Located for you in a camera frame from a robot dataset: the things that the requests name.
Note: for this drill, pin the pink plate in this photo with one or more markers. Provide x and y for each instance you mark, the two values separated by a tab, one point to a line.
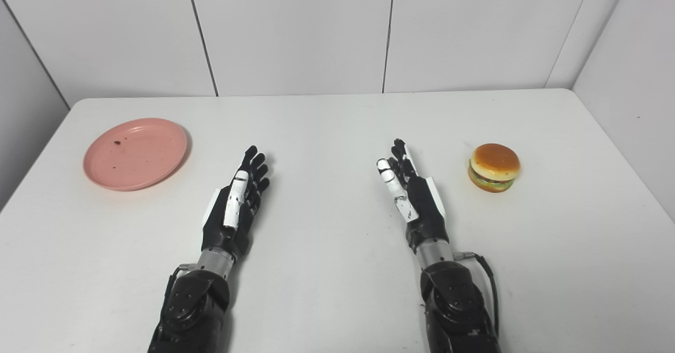
135	154

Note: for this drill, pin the toy hamburger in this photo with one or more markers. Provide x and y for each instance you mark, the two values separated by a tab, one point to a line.
494	167

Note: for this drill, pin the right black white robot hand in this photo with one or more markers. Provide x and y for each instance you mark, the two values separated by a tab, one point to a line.
422	205

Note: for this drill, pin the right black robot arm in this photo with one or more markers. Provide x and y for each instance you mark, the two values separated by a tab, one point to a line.
453	300

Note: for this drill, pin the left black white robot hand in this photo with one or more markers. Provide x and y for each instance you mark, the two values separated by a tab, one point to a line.
232	221

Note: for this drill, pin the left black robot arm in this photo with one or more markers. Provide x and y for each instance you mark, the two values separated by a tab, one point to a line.
198	305

